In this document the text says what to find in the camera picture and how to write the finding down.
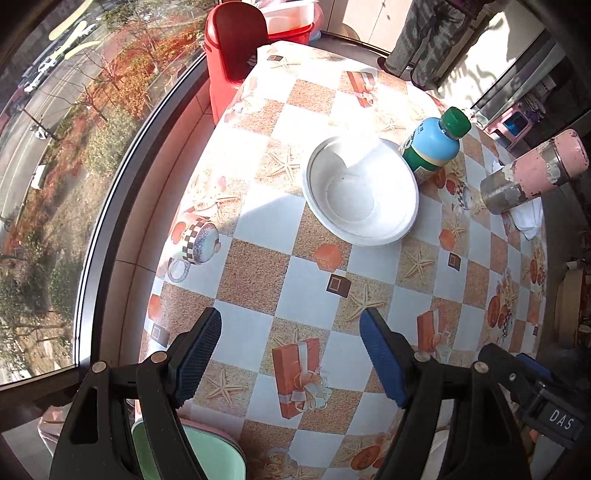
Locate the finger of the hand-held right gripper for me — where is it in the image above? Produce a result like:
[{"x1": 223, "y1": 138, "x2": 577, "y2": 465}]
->
[{"x1": 478, "y1": 344, "x2": 552, "y2": 398}]

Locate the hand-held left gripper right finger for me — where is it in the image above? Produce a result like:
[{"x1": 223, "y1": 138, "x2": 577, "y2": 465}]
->
[{"x1": 359, "y1": 307, "x2": 532, "y2": 480}]

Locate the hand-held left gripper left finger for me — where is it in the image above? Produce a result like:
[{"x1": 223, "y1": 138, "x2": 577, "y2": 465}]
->
[{"x1": 48, "y1": 307, "x2": 222, "y2": 480}]

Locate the green square plate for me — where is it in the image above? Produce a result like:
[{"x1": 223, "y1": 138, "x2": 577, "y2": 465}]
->
[{"x1": 131, "y1": 418, "x2": 245, "y2": 480}]

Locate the large white bowl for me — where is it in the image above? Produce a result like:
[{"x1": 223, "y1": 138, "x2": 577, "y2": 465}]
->
[{"x1": 422, "y1": 406, "x2": 462, "y2": 480}]

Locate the white bowl with grey rim line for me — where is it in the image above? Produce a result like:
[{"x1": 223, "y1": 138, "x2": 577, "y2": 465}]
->
[{"x1": 302, "y1": 136, "x2": 420, "y2": 247}]

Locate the white crumpled cloth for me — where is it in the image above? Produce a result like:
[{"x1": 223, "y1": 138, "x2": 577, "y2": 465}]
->
[{"x1": 489, "y1": 161, "x2": 546, "y2": 241}]

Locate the worn pink thermos flask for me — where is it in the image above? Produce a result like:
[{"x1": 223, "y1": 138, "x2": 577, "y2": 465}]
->
[{"x1": 480, "y1": 129, "x2": 591, "y2": 215}]

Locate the green-capped plastic bottle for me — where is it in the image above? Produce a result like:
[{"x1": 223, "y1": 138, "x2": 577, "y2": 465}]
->
[{"x1": 399, "y1": 107, "x2": 472, "y2": 185}]

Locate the pink plastic stool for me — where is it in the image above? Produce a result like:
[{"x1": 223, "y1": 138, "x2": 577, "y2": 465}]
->
[{"x1": 485, "y1": 104, "x2": 541, "y2": 148}]

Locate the red plastic chair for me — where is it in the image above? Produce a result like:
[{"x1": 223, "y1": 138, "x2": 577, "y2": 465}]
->
[{"x1": 204, "y1": 1, "x2": 269, "y2": 125}]

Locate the person in grey trousers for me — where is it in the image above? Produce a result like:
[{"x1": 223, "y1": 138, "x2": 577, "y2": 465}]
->
[{"x1": 383, "y1": 0, "x2": 472, "y2": 90}]

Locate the red plastic basin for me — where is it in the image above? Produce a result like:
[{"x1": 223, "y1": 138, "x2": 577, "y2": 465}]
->
[{"x1": 261, "y1": 0, "x2": 324, "y2": 44}]

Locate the translucent plastic tub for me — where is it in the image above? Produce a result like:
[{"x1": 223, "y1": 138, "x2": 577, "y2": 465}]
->
[{"x1": 263, "y1": 2, "x2": 319, "y2": 28}]

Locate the dark window frame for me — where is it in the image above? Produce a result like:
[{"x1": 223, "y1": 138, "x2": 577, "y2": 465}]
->
[{"x1": 71, "y1": 51, "x2": 218, "y2": 370}]

